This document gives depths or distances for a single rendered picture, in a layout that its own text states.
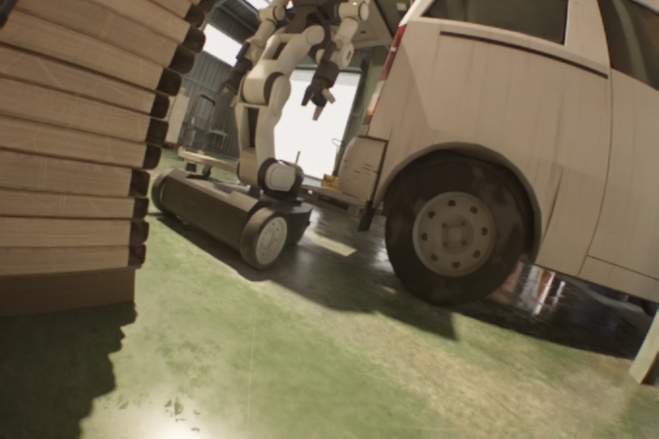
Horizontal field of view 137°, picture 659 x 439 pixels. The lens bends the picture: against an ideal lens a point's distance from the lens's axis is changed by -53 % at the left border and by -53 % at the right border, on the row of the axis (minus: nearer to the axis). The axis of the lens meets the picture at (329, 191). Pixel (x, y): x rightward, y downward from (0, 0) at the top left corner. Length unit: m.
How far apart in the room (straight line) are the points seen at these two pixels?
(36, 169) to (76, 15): 0.21
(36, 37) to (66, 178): 0.20
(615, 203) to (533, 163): 0.39
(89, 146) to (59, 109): 0.08
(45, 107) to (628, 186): 1.52
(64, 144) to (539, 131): 1.24
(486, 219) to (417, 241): 0.27
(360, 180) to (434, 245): 0.38
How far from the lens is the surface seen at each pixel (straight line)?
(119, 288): 0.60
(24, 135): 0.45
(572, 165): 1.11
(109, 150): 0.48
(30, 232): 0.48
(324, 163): 10.83
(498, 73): 1.14
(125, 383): 0.46
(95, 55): 0.45
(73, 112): 0.45
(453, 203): 1.04
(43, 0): 0.46
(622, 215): 1.22
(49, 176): 0.45
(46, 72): 0.45
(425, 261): 1.06
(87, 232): 0.50
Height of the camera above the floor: 0.35
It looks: 3 degrees down
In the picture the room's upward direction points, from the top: 16 degrees clockwise
